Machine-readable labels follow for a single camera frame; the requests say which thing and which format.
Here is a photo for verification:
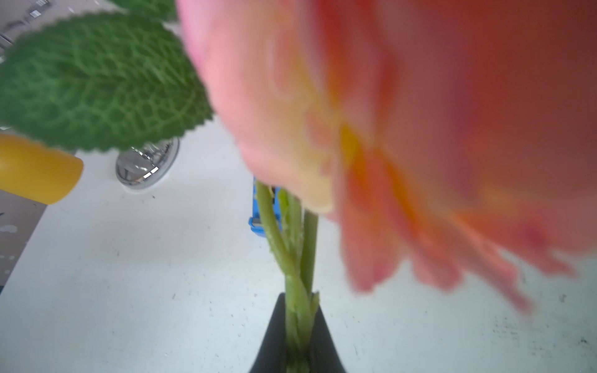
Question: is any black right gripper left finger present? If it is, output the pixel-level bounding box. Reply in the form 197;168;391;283
249;293;287;373

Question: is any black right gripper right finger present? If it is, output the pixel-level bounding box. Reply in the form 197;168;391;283
309;308;346;373

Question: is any pink artificial flower bouquet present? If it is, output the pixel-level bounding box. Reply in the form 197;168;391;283
1;1;596;372

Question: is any blue tape dispenser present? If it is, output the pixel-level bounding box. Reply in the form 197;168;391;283
248;176;283;238

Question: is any chrome wine glass rack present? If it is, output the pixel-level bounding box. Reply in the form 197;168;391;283
115;138;180;191

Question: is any yellow upside-down wine glass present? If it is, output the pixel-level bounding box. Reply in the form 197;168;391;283
1;134;84;205

